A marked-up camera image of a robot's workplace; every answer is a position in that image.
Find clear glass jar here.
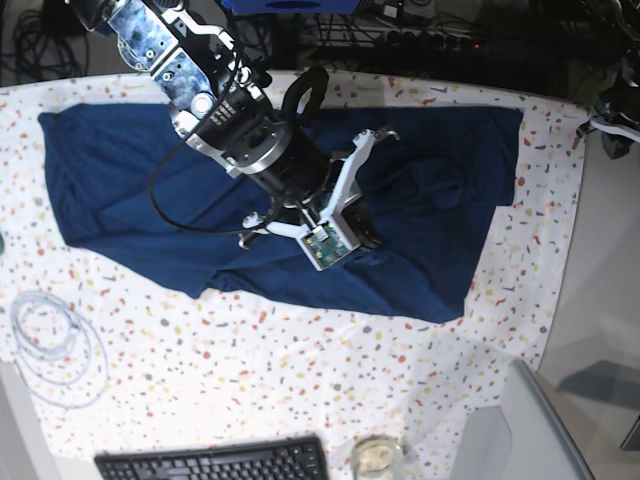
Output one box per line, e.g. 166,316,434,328
350,435,406,480

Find coiled white cable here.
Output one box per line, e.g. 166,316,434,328
9,289,110,411

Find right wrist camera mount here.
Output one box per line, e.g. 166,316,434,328
239,127,399,271

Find black computer keyboard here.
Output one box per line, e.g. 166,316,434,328
94,436,330,480

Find black wire rack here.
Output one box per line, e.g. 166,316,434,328
298,11,483,51

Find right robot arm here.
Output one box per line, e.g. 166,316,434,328
71,1,383,269

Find blue box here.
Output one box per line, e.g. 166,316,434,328
222,0,373,15

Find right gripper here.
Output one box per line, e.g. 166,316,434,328
187,99,383,250

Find dark blue t-shirt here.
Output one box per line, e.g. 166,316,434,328
38,104,523,323

